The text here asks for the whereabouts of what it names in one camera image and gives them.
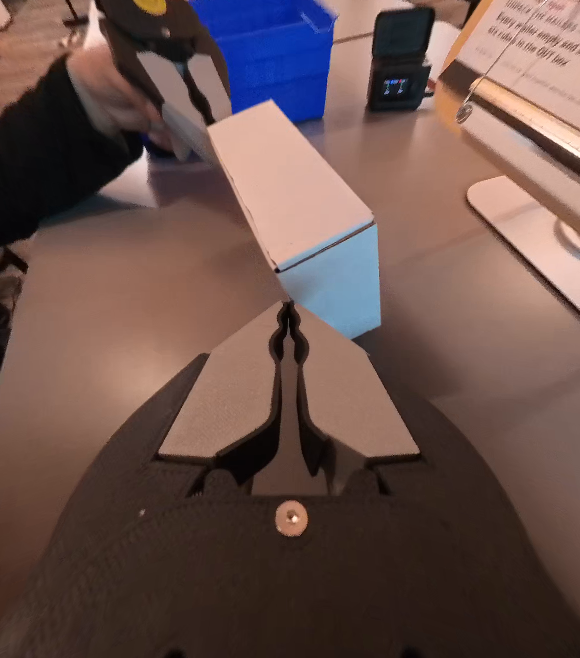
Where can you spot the person's left hand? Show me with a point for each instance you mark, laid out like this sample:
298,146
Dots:
110,97

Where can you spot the instruction sheet on stand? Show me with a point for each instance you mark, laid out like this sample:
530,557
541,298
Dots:
526,205

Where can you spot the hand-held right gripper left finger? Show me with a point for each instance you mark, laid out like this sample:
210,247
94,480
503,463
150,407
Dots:
228,406

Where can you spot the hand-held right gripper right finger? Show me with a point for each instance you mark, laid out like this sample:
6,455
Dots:
351,406

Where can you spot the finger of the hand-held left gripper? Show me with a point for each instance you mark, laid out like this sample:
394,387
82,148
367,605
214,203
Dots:
166,87
213,87

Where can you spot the blue plastic bin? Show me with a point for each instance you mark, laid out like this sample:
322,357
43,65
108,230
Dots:
269,67

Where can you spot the printed instruction sheet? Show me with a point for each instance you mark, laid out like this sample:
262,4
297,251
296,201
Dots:
552,67

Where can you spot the person's left forearm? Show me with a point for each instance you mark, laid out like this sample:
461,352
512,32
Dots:
28,154

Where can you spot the white cardboard mailer box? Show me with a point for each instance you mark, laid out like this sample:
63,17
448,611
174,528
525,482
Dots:
290,185

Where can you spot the black charging case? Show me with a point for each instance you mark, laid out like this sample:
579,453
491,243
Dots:
398,67

